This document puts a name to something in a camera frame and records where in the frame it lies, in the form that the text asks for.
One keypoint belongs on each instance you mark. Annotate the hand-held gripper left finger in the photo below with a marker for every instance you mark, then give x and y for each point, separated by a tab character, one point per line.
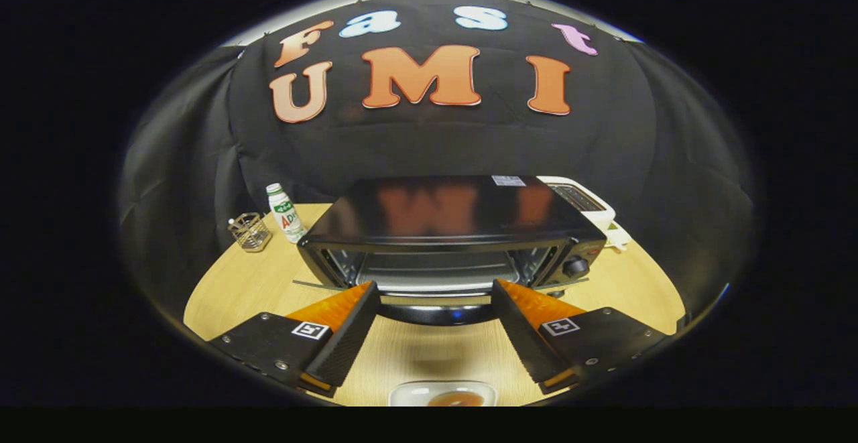
348	342

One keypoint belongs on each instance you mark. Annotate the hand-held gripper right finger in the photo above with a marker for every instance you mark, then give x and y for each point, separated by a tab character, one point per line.
519	342

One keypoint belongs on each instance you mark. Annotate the black toaster oven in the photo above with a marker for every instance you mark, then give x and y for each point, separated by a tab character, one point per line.
442	212

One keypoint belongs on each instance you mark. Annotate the white pop-up toaster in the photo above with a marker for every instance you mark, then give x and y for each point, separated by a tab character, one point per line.
593	210

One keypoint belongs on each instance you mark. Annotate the clear glass dish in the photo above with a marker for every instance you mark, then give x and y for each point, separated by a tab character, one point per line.
409	393

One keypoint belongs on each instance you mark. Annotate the white green-label drink bottle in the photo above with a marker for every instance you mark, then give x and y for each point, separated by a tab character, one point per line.
285	215

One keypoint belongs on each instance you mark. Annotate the small white dish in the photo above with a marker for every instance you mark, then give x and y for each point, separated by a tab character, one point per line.
618	236

